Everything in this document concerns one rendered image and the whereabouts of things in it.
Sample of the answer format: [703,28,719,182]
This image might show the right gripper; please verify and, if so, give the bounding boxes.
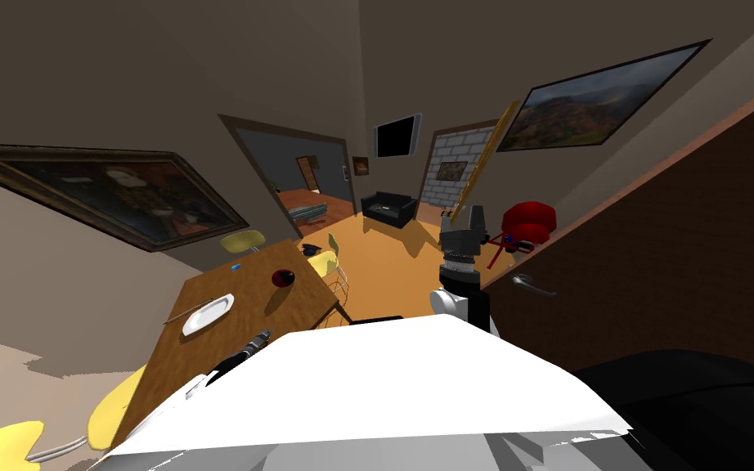
[439,204,489,262]

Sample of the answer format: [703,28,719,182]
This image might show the brown wooden table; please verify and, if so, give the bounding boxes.
[110,239,342,451]

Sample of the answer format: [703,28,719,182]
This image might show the yellow wooden door leaf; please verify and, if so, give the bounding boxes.
[448,99,523,225]

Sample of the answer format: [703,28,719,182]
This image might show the white plate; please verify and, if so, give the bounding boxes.
[181,294,236,338]

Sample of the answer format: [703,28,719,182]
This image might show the red armchair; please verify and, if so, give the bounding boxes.
[485,201,558,271]

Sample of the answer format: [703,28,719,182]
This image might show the black sofa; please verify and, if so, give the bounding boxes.
[360,190,420,230]

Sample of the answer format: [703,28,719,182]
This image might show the silver knife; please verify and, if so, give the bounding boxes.
[163,298,215,326]

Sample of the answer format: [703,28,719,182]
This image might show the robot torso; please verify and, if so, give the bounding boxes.
[88,313,635,471]

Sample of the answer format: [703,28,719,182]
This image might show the framed landscape painting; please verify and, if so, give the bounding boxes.
[496,38,713,154]

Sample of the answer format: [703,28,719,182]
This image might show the dark framed portrait painting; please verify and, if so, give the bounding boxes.
[0,142,250,253]

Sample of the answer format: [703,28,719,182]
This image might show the dark brown door leaf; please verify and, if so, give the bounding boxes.
[480,70,754,384]

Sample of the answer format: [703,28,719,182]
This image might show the picture on brick wall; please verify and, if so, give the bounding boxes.
[435,160,469,183]

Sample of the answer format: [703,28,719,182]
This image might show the grey door handle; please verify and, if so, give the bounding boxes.
[512,273,558,298]

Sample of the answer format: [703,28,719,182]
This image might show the black wall television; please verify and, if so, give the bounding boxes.
[373,114,423,159]

